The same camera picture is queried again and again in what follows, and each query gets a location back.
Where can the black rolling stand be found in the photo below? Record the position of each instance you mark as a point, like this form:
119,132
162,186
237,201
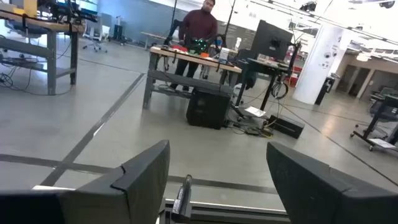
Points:
377,124

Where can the white paper sheet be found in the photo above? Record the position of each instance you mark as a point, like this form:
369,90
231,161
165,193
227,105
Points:
255,111

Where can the cluttered wooden workbench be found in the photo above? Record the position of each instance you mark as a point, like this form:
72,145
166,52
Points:
49,28

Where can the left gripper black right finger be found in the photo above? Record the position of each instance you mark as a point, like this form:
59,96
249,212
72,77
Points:
311,193

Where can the black computer tower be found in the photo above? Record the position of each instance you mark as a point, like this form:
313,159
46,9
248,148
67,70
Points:
207,109

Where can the flat black box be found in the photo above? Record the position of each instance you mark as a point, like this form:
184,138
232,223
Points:
286,126

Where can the wooden workbench with grey frame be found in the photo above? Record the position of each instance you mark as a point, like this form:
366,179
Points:
192,59

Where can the white carton box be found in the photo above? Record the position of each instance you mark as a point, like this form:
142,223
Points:
224,56

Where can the black monitor stand desk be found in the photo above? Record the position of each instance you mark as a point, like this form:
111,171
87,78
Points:
264,67

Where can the person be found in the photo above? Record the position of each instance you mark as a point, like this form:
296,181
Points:
199,28

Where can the black computer monitor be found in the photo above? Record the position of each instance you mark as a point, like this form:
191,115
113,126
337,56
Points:
270,40

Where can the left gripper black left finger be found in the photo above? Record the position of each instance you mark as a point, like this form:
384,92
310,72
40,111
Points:
136,186

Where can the white office chair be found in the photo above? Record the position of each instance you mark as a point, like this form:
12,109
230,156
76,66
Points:
98,34

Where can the white round pillar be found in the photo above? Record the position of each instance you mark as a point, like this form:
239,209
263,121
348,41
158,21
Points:
317,62

